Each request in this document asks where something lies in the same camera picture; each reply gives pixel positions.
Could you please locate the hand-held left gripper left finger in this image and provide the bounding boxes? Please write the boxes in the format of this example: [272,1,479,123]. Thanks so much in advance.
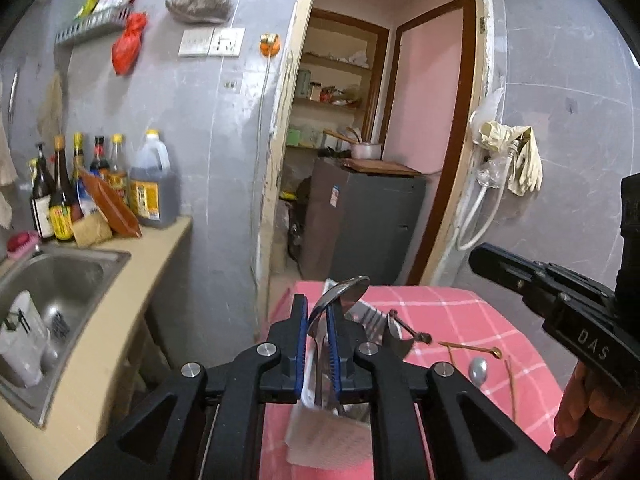
[57,294,308,480]

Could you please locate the pink soap dish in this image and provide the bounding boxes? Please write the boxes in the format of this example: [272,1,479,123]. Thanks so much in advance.
[6,231,43,259]

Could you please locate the beige kitchen counter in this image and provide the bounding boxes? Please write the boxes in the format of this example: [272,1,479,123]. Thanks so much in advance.
[0,215,193,480]

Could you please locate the large dark oil jug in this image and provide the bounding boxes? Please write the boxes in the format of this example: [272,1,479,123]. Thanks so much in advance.
[129,130,179,228]

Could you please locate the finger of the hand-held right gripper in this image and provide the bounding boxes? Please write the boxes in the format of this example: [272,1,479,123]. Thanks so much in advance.
[532,259,617,302]
[469,242,566,317]

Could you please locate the orange packet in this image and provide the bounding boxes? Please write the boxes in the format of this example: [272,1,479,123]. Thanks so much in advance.
[77,167,142,238]

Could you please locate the metal wall rack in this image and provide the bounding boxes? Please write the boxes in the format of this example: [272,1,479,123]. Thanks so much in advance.
[54,5,133,48]

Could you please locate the grey cabinet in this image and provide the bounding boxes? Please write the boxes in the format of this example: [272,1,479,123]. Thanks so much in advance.
[297,156,428,286]

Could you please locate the wooden door frame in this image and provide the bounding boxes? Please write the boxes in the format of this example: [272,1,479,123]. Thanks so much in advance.
[255,0,489,291]

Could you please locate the pink checkered tablecloth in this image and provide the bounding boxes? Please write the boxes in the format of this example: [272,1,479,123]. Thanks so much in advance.
[260,280,571,480]

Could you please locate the white cup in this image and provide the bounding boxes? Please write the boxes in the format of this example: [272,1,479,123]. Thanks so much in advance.
[0,290,51,388]

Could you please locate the white wall switch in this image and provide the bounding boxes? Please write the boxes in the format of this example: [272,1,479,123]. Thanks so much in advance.
[178,28,215,57]

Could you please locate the white perforated utensil basket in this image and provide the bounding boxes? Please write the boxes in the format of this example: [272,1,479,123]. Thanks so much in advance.
[285,280,416,468]

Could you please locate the hanging metal tool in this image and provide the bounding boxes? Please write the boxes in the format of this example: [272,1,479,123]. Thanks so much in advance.
[7,67,21,123]

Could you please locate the slim yellow cap bottle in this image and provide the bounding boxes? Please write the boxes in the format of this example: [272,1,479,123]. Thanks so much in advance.
[72,132,86,181]

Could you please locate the brown paper packet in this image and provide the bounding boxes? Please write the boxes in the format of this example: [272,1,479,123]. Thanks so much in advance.
[70,212,113,247]

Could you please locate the steel sink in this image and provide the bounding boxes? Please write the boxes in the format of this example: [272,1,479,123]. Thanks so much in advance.
[0,247,132,428]

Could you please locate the dark bottle red cap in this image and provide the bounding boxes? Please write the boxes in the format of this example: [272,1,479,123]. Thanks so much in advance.
[90,135,112,181]

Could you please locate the hanging loofah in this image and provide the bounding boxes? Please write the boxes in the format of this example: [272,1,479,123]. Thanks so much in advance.
[42,72,66,136]

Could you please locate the wooden shelf unit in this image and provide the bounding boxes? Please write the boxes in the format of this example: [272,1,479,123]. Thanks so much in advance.
[285,7,391,156]

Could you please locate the red plastic bag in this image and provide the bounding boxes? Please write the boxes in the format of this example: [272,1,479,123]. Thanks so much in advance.
[111,11,149,77]

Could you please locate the clear bottle yellow cap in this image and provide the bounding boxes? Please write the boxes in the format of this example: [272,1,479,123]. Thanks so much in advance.
[107,133,131,206]

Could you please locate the large steel spoon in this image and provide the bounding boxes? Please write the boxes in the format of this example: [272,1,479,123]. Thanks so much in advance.
[306,276,372,411]

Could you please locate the wooden cutting board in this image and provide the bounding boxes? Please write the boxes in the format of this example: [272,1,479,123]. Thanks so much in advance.
[340,157,422,177]

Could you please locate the white power cable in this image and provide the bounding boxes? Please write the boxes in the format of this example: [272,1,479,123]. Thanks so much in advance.
[251,55,274,281]

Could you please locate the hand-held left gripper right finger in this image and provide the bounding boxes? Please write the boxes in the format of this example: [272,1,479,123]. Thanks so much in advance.
[326,300,571,480]

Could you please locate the steel fork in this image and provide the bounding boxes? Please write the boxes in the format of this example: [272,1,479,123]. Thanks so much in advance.
[372,310,393,343]
[350,305,383,343]

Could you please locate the steel peeler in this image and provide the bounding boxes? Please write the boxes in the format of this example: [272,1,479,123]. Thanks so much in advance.
[387,309,432,361]

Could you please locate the small gold spoon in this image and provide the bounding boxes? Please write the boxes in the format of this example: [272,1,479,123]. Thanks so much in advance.
[439,341,501,359]

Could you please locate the white wall socket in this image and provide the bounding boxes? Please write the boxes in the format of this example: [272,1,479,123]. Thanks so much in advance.
[210,27,246,57]

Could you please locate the cream rubber gloves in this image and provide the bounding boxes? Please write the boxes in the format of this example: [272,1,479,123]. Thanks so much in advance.
[478,121,543,196]

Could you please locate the small cooking pot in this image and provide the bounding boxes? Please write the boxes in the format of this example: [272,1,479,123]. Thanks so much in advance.
[324,127,383,160]

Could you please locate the steel scrubber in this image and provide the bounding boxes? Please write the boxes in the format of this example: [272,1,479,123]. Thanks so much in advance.
[47,312,71,342]

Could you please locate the soy sauce bottle yellow label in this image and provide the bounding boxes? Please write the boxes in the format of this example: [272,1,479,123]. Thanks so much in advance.
[48,135,77,242]

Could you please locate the clear hanging plastic bag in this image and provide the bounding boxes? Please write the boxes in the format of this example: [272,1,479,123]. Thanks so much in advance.
[470,87,507,187]

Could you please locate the white hose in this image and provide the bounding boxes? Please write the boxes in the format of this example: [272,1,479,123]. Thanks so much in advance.
[456,142,521,251]

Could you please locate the person's right hand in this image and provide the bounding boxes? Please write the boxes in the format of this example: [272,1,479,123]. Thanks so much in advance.
[547,361,640,467]

